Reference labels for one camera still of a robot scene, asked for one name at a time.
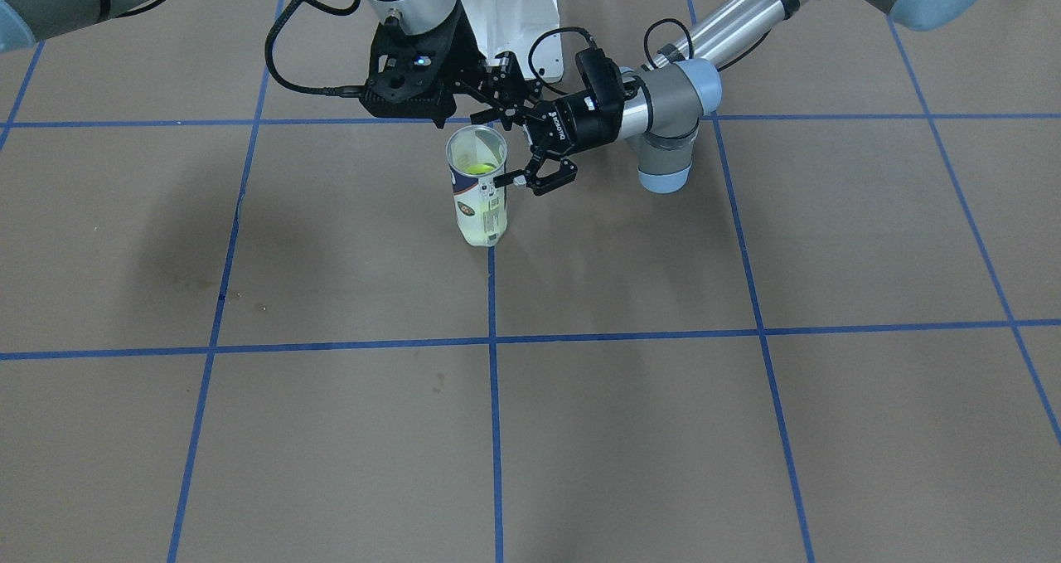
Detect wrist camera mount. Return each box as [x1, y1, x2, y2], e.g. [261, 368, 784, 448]
[360, 12, 432, 121]
[575, 48, 627, 129]

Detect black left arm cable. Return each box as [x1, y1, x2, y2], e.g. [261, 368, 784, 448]
[527, 17, 780, 83]

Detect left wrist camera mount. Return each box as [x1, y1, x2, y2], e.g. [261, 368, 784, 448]
[575, 48, 627, 129]

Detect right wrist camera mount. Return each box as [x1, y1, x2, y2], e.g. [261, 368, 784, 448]
[360, 12, 432, 121]

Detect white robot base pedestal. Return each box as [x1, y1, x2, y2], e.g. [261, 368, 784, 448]
[460, 0, 564, 83]

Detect Roland Garros tennis ball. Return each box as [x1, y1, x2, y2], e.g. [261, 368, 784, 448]
[458, 162, 503, 177]

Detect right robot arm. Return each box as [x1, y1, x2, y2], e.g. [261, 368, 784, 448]
[2, 0, 560, 126]

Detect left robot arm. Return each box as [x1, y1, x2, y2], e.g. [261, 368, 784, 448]
[493, 0, 977, 196]

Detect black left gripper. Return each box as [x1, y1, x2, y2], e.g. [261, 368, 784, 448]
[469, 90, 625, 197]

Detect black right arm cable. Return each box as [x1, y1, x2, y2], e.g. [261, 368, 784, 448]
[264, 0, 370, 99]

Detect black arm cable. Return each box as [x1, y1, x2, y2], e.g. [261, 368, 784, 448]
[264, 0, 370, 99]
[527, 17, 780, 83]

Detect clear tennis ball can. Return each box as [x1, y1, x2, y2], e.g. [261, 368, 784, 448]
[446, 125, 508, 248]

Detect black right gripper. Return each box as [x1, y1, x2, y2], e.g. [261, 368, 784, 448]
[414, 7, 545, 129]

